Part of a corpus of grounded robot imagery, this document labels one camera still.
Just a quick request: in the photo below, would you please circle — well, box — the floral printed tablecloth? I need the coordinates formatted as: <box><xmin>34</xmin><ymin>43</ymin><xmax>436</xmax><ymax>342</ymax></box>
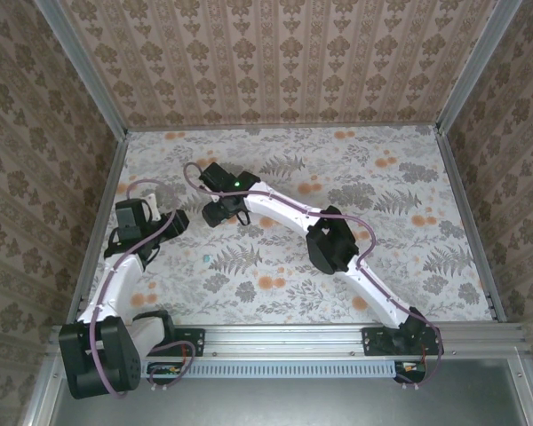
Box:
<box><xmin>110</xmin><ymin>125</ymin><xmax>494</xmax><ymax>328</ymax></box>

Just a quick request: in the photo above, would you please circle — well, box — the grey metal plate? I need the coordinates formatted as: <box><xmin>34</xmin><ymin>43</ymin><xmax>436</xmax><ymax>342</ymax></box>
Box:
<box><xmin>24</xmin><ymin>354</ymin><xmax>533</xmax><ymax>426</ymax></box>

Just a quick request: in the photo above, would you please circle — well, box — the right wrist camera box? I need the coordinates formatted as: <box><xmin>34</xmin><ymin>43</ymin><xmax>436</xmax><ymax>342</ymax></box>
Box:
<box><xmin>198</xmin><ymin>162</ymin><xmax>237</xmax><ymax>193</ymax></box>

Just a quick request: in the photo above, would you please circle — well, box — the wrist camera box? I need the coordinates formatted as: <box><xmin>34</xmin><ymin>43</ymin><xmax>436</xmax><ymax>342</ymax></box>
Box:
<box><xmin>116</xmin><ymin>199</ymin><xmax>151</xmax><ymax>237</ymax></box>
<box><xmin>198</xmin><ymin>162</ymin><xmax>237</xmax><ymax>193</ymax></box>

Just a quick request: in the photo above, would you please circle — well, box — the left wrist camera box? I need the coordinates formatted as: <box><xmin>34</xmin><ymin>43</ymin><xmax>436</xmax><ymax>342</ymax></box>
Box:
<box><xmin>116</xmin><ymin>199</ymin><xmax>151</xmax><ymax>237</ymax></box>

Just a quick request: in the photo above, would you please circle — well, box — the aluminium table side rail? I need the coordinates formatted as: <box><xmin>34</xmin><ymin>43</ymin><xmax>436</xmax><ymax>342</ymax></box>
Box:
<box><xmin>434</xmin><ymin>128</ymin><xmax>507</xmax><ymax>323</ymax></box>
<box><xmin>66</xmin><ymin>130</ymin><xmax>130</xmax><ymax>327</ymax></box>

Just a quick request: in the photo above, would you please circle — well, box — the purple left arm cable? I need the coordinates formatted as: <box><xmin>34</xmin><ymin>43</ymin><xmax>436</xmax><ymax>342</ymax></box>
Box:
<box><xmin>88</xmin><ymin>179</ymin><xmax>196</xmax><ymax>399</ymax></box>

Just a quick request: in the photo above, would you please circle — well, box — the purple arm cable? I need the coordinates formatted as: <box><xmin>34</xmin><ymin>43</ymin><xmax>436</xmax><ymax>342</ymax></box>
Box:
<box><xmin>184</xmin><ymin>162</ymin><xmax>443</xmax><ymax>391</ymax></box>
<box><xmin>88</xmin><ymin>179</ymin><xmax>196</xmax><ymax>399</ymax></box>

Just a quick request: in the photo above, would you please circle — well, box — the long aluminium base rail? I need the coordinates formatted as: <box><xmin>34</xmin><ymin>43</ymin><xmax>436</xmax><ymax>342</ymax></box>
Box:
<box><xmin>48</xmin><ymin>322</ymin><xmax>528</xmax><ymax>359</ymax></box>

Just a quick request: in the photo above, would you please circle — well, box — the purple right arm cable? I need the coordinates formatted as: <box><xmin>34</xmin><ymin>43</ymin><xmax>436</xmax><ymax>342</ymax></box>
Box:
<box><xmin>184</xmin><ymin>162</ymin><xmax>443</xmax><ymax>391</ymax></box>

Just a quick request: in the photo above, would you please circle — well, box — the grey slotted cable duct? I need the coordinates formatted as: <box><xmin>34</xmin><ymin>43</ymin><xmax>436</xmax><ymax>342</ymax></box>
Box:
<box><xmin>144</xmin><ymin>358</ymin><xmax>403</xmax><ymax>381</ymax></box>

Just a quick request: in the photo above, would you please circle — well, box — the aluminium frame post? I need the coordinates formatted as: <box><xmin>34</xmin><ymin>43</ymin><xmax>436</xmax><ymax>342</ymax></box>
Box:
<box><xmin>435</xmin><ymin>0</ymin><xmax>516</xmax><ymax>134</ymax></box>
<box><xmin>37</xmin><ymin>0</ymin><xmax>130</xmax><ymax>138</ymax></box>

